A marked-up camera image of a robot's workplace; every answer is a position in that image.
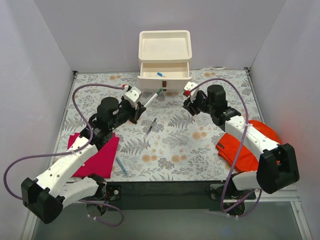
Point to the light blue translucent pen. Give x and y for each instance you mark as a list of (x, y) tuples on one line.
[(121, 165)]

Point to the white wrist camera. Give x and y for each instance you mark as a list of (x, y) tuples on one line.
[(190, 90), (131, 94)]

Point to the white green pen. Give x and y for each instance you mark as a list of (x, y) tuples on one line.
[(153, 97)]

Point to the aluminium front frame rail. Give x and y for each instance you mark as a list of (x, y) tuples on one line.
[(277, 216)]

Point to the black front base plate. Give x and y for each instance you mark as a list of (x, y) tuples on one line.
[(163, 195)]

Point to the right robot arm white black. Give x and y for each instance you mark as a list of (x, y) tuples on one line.
[(277, 164)]

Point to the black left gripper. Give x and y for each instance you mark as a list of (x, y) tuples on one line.
[(136, 113)]

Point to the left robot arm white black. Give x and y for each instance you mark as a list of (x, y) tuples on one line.
[(47, 194)]

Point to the dark blue pen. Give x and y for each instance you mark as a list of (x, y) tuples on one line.
[(150, 128)]

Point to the white stacked drawer unit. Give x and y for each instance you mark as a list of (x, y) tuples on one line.
[(165, 46)]

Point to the magenta folded cloth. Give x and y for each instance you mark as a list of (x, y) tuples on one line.
[(102, 162)]

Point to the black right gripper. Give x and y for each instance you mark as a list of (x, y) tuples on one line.
[(191, 106)]

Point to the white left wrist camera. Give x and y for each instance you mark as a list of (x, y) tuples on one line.
[(131, 94)]

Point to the white top drawer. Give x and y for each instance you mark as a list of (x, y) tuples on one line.
[(176, 76)]

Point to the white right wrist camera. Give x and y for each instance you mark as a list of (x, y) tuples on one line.
[(190, 90)]

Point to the floral patterned table mat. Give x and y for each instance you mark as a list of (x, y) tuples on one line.
[(179, 147)]

